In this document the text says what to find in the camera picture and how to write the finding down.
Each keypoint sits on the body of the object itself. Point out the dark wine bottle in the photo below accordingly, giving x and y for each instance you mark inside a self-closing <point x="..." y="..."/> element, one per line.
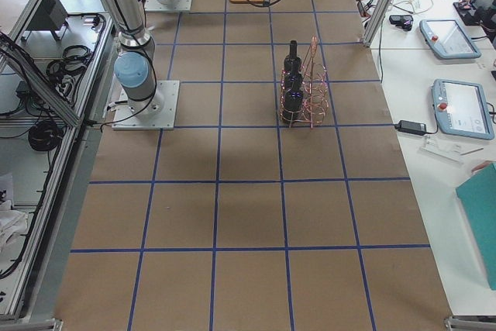
<point x="292" y="62"/>
<point x="292" y="81"/>
<point x="293" y="98"/>

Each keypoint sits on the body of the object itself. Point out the dark wine bottle front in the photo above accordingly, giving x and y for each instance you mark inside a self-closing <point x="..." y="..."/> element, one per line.
<point x="293" y="98"/>

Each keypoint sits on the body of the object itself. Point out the copper wire bottle basket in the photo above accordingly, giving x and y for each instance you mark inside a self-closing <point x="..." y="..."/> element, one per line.
<point x="315" y="104"/>

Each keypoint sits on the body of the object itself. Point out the teach pendant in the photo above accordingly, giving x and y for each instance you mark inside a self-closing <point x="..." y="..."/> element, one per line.
<point x="460" y="109"/>
<point x="448" y="39"/>

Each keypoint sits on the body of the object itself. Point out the teach pendant near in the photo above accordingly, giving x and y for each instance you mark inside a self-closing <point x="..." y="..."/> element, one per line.
<point x="460" y="109"/>

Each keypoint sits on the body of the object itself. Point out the black webcam on table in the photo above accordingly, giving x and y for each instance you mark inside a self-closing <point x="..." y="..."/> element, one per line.
<point x="404" y="22"/>

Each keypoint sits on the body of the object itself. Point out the teach pendant far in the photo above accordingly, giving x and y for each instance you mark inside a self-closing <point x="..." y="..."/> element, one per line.
<point x="448" y="39"/>

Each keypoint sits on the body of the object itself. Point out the black power adapter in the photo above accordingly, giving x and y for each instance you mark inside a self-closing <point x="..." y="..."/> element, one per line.
<point x="415" y="128"/>

